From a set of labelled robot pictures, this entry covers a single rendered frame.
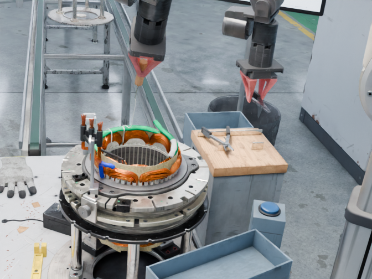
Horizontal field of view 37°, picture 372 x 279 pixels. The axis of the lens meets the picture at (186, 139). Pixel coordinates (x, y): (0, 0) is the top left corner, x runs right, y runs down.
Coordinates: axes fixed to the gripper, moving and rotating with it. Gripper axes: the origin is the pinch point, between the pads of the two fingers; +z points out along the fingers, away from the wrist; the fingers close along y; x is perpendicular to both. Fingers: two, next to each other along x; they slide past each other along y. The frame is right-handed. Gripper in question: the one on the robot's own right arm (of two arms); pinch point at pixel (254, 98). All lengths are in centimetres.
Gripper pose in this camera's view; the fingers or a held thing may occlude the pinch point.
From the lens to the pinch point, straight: 138.1
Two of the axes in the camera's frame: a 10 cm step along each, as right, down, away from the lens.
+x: 2.6, 4.7, -8.4
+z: -0.8, 8.8, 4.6
